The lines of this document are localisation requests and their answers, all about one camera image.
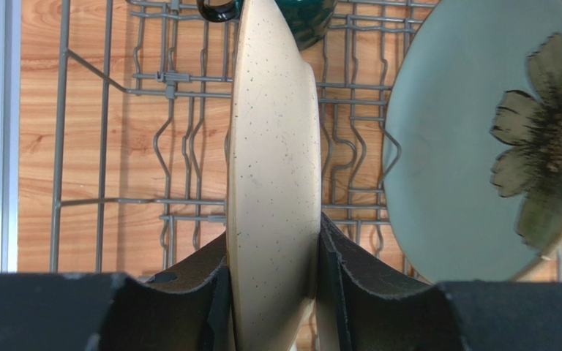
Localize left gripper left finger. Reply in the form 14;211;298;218
0;235;234;350

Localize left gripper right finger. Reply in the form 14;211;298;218
315;216;562;350

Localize cream bird plate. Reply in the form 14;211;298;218
226;1;321;350

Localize light blue flower plate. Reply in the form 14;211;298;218
384;1;562;283

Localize dark green mug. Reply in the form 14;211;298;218
196;0;338;52

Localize grey wire dish rack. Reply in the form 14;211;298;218
49;0;562;282

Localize left aluminium frame post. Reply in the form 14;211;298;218
0;1;21;273

